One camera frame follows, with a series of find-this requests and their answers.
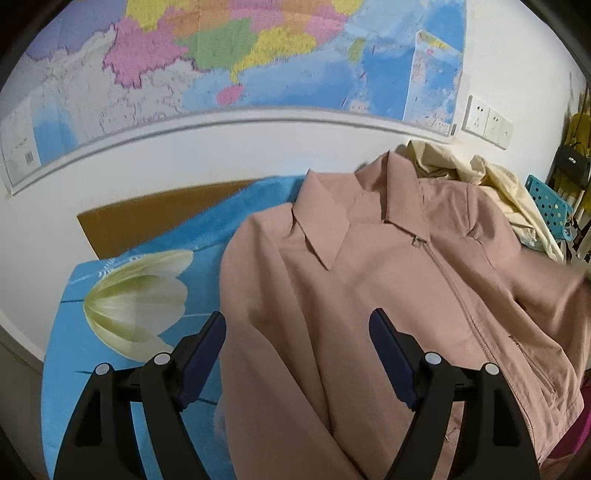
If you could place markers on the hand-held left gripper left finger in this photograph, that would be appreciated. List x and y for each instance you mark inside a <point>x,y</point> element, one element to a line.
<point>203,357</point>

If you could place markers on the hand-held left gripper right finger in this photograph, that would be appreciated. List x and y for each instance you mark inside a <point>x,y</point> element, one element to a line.
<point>392,360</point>

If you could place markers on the pink zip jacket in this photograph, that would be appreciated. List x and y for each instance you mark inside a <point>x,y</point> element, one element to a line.
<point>369,258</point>

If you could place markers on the blue floral bed sheet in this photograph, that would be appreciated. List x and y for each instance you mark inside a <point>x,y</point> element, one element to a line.
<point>69,323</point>

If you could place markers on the wooden headboard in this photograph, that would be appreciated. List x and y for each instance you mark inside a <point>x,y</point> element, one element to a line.
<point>138,221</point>

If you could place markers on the magenta cloth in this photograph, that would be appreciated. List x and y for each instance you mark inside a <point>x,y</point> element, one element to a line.
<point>572,443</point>

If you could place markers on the cream garment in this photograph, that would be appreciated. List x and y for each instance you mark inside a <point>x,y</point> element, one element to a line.
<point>503,184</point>

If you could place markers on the blue perforated plastic basket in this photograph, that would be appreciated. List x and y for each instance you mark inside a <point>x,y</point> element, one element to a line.
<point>549,203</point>

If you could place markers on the black bag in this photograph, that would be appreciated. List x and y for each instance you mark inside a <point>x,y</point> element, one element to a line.
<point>571,165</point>

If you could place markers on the yellow hanging item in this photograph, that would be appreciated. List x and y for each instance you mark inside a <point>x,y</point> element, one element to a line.
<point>581,131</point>

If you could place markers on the white wall socket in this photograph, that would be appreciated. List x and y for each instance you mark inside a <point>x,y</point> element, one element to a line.
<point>478,115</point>
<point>507,134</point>
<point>495,124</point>

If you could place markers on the colourful wall map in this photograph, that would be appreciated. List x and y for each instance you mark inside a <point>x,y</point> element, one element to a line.
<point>231,55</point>

